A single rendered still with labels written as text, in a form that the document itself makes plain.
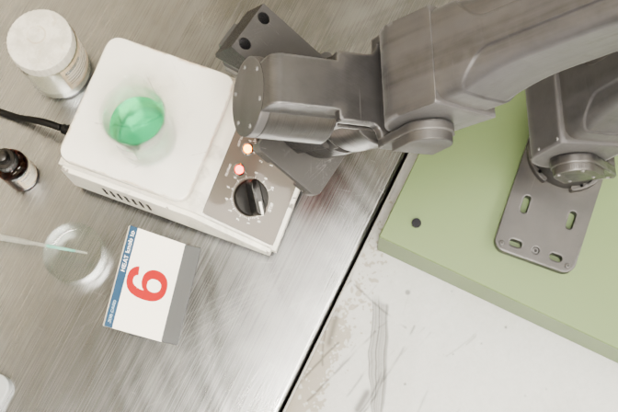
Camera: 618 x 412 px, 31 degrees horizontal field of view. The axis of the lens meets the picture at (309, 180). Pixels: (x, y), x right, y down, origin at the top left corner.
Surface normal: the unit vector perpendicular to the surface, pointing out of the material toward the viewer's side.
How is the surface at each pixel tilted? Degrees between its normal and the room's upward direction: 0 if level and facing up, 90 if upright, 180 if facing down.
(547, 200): 1
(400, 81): 49
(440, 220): 1
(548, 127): 70
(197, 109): 0
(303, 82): 28
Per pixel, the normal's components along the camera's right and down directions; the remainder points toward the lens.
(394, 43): -0.77, -0.13
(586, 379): -0.03, -0.25
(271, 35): 0.43, -0.06
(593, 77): -0.95, -0.04
